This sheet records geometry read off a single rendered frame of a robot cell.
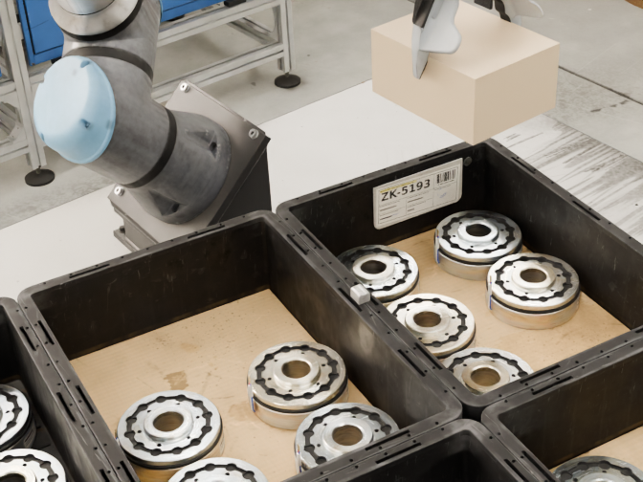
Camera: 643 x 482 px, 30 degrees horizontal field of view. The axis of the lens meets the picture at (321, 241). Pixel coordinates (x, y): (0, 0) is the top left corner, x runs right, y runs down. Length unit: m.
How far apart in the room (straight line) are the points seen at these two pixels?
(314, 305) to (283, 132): 0.72
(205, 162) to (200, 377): 0.36
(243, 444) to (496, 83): 0.44
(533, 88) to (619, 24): 2.78
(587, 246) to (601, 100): 2.22
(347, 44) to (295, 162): 2.02
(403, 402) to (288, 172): 0.76
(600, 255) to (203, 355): 0.45
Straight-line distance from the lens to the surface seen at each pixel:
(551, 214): 1.40
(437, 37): 1.22
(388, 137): 1.94
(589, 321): 1.35
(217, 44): 3.94
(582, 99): 3.56
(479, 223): 1.44
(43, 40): 3.18
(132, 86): 1.50
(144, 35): 1.54
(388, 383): 1.18
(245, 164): 1.55
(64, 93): 1.49
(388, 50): 1.29
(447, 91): 1.24
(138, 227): 1.66
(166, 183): 1.54
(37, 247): 1.77
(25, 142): 3.24
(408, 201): 1.44
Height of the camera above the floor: 1.67
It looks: 35 degrees down
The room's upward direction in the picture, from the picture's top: 3 degrees counter-clockwise
